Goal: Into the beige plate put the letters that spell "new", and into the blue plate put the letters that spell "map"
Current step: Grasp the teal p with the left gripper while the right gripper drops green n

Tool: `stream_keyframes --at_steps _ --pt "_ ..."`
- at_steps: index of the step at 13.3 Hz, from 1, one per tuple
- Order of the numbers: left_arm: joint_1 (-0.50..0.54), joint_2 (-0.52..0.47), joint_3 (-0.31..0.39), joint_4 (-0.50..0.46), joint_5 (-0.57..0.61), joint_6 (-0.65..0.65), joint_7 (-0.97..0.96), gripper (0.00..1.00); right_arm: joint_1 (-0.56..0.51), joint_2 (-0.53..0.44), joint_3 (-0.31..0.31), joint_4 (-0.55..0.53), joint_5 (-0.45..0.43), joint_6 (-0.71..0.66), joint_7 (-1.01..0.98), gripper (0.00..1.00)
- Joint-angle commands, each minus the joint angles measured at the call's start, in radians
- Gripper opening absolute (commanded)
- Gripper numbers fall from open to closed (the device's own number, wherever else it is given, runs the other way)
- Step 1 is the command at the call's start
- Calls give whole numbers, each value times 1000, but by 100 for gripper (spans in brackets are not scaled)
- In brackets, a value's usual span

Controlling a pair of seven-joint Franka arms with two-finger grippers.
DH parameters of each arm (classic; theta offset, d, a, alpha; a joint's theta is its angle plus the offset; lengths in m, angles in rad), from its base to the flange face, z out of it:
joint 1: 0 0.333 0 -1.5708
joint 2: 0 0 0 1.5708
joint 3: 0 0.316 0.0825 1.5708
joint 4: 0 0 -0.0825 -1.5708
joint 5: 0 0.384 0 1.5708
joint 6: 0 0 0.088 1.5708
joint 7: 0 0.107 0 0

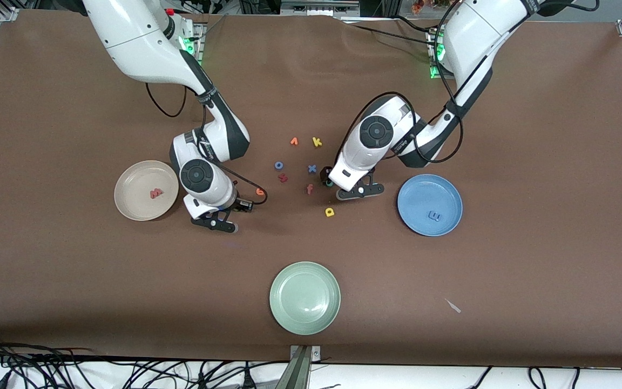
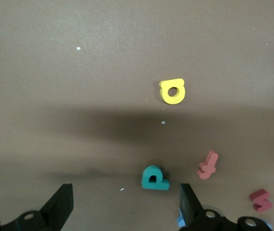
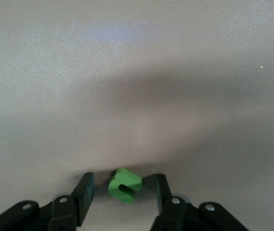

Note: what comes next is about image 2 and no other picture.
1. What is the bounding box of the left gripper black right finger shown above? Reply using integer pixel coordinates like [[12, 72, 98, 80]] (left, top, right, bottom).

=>
[[179, 183, 272, 231]]

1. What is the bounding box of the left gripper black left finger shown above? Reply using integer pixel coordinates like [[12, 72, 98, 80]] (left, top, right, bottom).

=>
[[1, 183, 74, 231]]

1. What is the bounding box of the teal foam letter p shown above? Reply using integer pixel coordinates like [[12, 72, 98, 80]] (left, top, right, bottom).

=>
[[141, 165, 170, 191]]

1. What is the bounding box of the yellow foam letter a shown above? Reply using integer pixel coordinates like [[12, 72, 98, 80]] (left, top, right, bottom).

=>
[[159, 78, 185, 105]]

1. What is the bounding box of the blue foam letter x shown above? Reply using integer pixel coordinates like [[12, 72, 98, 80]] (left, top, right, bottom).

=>
[[176, 207, 187, 228]]

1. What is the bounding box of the pink-red foam letter f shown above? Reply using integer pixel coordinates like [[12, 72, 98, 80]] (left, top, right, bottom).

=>
[[196, 150, 219, 180]]

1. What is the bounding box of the dark red foam letter z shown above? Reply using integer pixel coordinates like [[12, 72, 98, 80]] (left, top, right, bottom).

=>
[[249, 189, 274, 214]]

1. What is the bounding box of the brown table cover sheet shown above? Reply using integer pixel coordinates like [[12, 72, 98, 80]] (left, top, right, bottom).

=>
[[0, 0, 274, 231]]

